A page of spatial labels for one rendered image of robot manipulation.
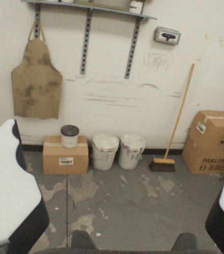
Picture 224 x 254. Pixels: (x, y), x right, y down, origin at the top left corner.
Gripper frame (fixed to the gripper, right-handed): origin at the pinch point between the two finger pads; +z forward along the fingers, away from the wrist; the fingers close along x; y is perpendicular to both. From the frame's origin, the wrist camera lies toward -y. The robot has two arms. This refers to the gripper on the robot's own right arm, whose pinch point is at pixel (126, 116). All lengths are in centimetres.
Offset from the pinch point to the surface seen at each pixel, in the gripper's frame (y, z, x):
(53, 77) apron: 56, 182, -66
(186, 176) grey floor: 182, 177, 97
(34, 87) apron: 66, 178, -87
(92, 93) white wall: 79, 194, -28
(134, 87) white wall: 73, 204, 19
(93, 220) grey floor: 167, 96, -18
